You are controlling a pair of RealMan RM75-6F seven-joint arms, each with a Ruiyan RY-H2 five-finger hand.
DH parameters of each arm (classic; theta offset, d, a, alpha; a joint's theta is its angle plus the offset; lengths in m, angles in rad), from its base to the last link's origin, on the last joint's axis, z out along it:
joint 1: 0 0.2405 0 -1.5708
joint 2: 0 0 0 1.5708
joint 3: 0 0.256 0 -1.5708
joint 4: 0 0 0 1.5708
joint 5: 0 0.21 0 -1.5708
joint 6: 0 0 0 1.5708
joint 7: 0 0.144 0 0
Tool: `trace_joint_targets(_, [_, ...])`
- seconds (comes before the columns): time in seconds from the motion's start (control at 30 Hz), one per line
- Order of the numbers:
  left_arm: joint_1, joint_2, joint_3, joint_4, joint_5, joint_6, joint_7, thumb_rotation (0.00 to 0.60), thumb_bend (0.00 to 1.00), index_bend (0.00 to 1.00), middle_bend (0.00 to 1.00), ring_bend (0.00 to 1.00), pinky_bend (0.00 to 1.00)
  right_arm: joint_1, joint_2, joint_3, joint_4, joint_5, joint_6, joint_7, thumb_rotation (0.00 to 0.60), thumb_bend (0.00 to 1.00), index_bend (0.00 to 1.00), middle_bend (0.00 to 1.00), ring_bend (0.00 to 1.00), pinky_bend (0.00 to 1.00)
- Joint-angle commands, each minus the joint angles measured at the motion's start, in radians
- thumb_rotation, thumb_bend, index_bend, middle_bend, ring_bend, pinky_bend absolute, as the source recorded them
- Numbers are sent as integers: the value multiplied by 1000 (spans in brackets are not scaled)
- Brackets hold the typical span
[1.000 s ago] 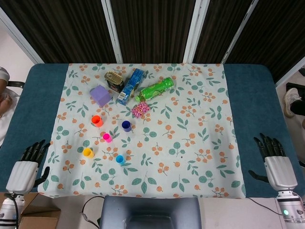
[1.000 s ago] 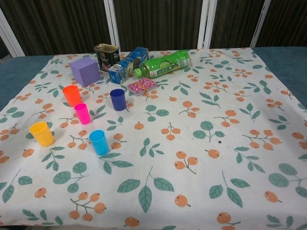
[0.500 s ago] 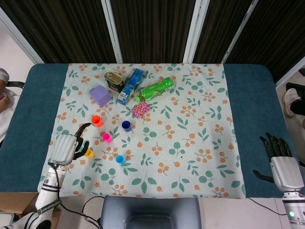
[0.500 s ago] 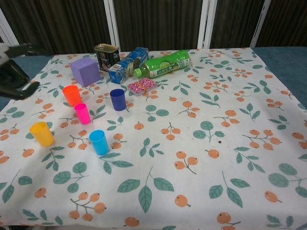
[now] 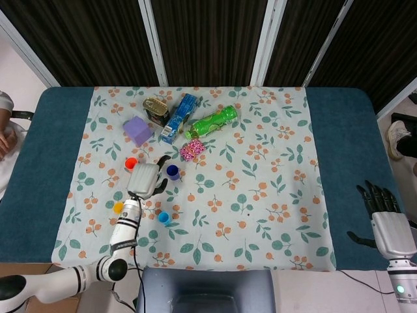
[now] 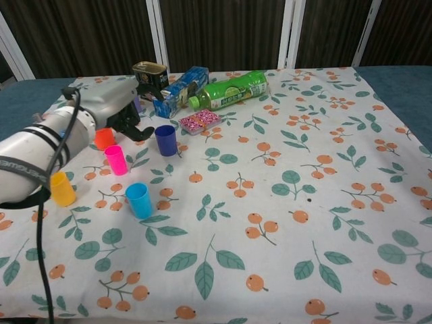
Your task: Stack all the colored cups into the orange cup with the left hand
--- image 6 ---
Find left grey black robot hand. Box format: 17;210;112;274
80;79;170;142

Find pink plastic cup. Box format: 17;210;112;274
104;145;128;177

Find dark blue plastic cup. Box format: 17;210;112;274
155;124;178;157

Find yellow plastic cup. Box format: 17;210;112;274
49;171;77;207

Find light blue plastic cup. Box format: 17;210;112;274
125;183;155;219

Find orange plastic cup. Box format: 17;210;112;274
93;127;117;152

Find black gold luncheon meat can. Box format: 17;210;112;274
131;61;169;102

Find blue cardboard snack box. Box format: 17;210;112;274
151;66;211;119

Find green plastic drink bottle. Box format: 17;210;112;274
188;70;269;111

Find floral fruit print tablecloth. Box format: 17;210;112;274
0;67;432;324

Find dark folding screen white frame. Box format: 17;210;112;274
0;0;432;82

